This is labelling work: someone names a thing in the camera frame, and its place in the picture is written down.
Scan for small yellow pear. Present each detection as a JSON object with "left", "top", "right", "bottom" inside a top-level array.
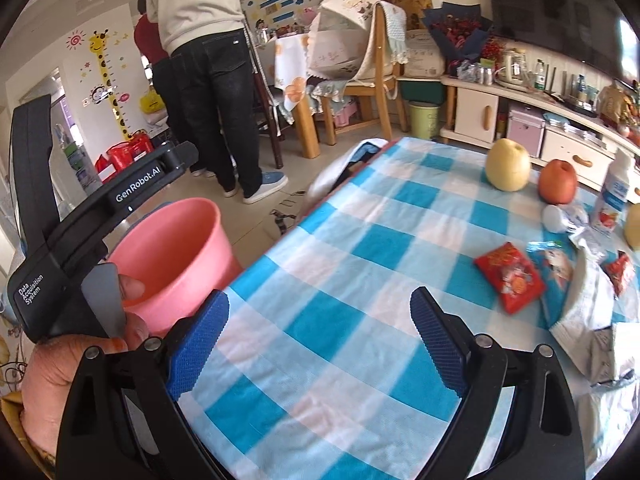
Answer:
[{"left": 624, "top": 204, "right": 640, "bottom": 252}]

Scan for green waste basket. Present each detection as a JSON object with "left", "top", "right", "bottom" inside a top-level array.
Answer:
[{"left": 409, "top": 101, "right": 439, "bottom": 140}]

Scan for cat pattern floor mat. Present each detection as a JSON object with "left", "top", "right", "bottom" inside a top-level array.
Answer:
[{"left": 262, "top": 191, "right": 311, "bottom": 240}]

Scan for red apple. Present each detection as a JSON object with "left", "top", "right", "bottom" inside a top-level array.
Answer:
[{"left": 538, "top": 159, "right": 578, "bottom": 205}]

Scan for giraffe height chart sticker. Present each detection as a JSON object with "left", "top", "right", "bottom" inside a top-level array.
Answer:
[{"left": 89, "top": 29, "right": 134, "bottom": 141}]

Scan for blue checkered tablecloth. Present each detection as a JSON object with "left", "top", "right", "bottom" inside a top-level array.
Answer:
[{"left": 177, "top": 136, "right": 640, "bottom": 480}]

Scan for blue snack wrapper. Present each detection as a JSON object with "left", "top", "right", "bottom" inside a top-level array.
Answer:
[{"left": 527, "top": 240, "right": 574, "bottom": 327}]

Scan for white yogurt drink bottle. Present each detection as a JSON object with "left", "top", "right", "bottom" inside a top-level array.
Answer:
[{"left": 590, "top": 148, "right": 634, "bottom": 234}]

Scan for red gift boxes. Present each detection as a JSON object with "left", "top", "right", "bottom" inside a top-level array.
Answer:
[{"left": 94, "top": 129, "right": 154, "bottom": 183}]

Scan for red snack packet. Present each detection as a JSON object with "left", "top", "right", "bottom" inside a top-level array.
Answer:
[{"left": 474, "top": 242, "right": 546, "bottom": 314}]

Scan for dark blue flower bouquet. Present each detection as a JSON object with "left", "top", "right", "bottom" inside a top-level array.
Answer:
[{"left": 422, "top": 2, "right": 494, "bottom": 76}]

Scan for small silver foil pouch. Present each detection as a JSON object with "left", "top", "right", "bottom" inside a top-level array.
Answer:
[{"left": 550, "top": 246, "right": 639, "bottom": 385}]

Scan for wooden dining chair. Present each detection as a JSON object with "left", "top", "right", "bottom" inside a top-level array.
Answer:
[{"left": 316, "top": 1, "right": 409, "bottom": 145}]

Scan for black flat screen television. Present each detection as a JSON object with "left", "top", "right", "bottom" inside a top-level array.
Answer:
[{"left": 490, "top": 0, "right": 639, "bottom": 84}]

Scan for person in white sweater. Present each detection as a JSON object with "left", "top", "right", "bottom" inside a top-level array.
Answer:
[{"left": 146, "top": 0, "right": 288, "bottom": 204}]

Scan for white TV cabinet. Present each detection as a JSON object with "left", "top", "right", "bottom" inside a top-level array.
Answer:
[{"left": 440, "top": 76, "right": 639, "bottom": 204}]

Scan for large yellow pear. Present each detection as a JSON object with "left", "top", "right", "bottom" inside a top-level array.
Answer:
[{"left": 485, "top": 139, "right": 532, "bottom": 192}]

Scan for person's left hand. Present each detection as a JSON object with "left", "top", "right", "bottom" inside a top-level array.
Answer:
[{"left": 22, "top": 274, "right": 150, "bottom": 455}]

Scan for pink storage box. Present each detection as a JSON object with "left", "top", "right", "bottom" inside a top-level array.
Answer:
[{"left": 506, "top": 102, "right": 544, "bottom": 158}]

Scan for electric glass kettle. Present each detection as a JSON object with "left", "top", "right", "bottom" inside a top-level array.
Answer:
[{"left": 496, "top": 49, "right": 528, "bottom": 91}]

